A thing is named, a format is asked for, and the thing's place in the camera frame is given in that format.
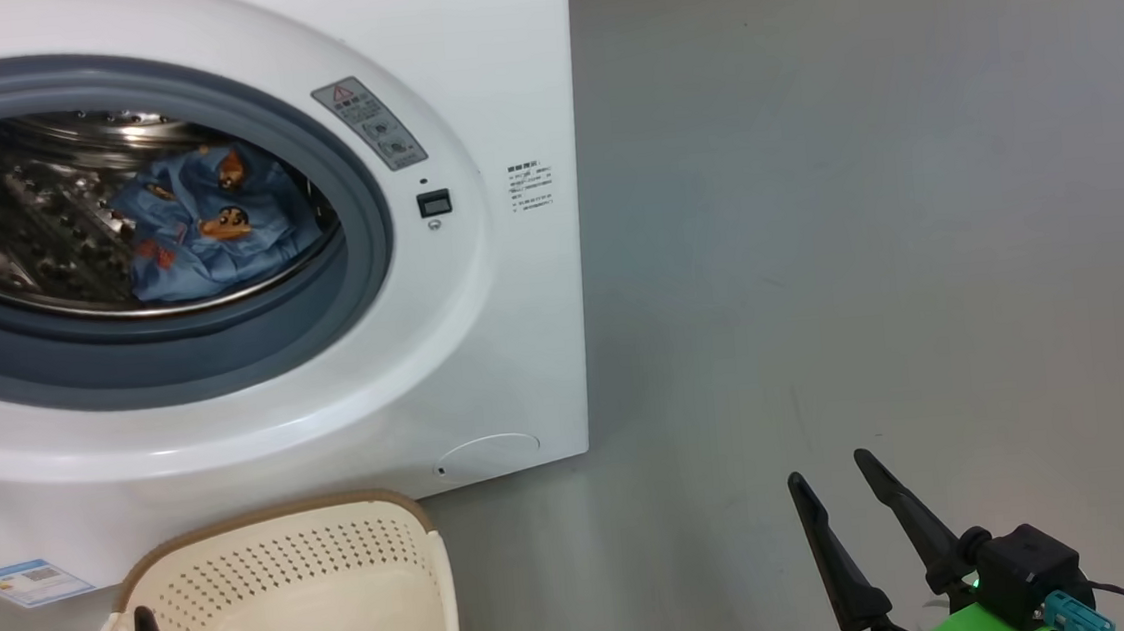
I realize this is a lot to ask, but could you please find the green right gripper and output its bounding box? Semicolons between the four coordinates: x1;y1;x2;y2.
785;433;1057;631

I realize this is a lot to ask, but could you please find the blue cartoon print garment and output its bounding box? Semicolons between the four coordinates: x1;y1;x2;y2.
105;133;332;310

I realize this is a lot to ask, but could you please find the cream perforated plastic laundry basket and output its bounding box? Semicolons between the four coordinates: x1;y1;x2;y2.
73;482;461;631

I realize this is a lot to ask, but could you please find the grey rubber door gasket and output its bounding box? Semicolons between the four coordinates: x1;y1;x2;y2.
0;28;407;422

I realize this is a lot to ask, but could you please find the white front-load washing machine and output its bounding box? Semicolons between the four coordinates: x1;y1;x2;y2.
0;0;615;607

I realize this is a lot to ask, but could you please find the blue energy label sticker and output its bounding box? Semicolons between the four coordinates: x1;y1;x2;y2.
0;552;98;612

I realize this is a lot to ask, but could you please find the round white filter cover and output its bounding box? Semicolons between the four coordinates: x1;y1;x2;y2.
433;430;545;485

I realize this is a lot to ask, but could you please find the perforated steel washer drum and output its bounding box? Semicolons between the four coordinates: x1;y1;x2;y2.
0;90;350;330

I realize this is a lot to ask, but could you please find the grey warning sticker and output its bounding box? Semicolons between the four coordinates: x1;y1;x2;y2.
309;70;430;179

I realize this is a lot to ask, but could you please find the black cable teal plug right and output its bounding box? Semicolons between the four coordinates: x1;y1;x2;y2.
1038;576;1124;631

